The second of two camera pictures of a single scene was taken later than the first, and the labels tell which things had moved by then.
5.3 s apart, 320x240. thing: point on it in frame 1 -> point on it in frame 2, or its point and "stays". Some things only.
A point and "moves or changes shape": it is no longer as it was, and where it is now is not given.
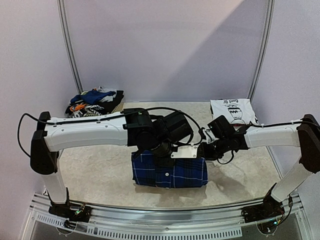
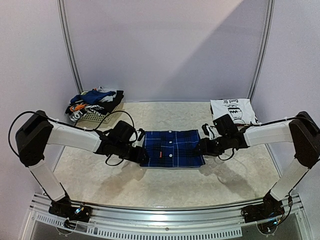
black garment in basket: x=108 y=107 stays
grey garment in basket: x=108 y=99 stays
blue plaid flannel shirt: x=149 y=169 moves or changes shape
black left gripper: x=160 y=161 -> x=137 y=156
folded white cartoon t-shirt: x=235 y=110 stays
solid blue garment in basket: x=91 y=97 stays
